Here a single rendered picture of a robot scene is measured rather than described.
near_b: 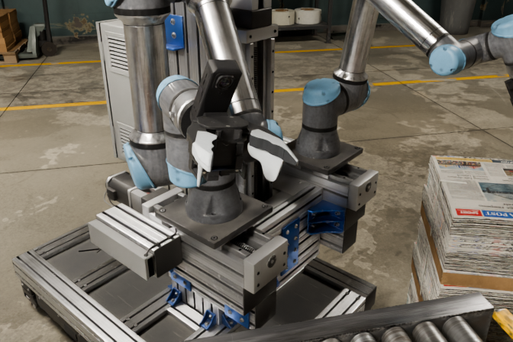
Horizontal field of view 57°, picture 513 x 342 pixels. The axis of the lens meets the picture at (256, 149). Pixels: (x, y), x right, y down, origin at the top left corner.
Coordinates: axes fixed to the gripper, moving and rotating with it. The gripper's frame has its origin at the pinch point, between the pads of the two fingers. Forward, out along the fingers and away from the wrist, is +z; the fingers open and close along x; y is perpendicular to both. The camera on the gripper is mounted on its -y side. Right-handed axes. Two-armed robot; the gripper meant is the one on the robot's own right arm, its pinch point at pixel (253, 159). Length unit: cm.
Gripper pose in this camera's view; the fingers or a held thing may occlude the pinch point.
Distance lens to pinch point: 56.4
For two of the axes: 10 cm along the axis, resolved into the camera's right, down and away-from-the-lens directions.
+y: -1.3, 9.2, 3.6
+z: 4.1, 3.8, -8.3
